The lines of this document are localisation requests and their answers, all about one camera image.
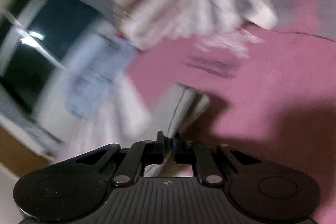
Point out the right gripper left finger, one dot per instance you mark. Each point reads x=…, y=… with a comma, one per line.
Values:
x=140, y=155

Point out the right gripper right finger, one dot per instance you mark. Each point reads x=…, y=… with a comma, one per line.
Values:
x=199, y=157

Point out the grey pants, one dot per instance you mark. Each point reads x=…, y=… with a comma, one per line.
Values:
x=177, y=109

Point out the light blue folded duvet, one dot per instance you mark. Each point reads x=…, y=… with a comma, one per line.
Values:
x=96, y=68

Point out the window with white frame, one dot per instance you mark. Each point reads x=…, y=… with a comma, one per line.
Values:
x=55, y=26

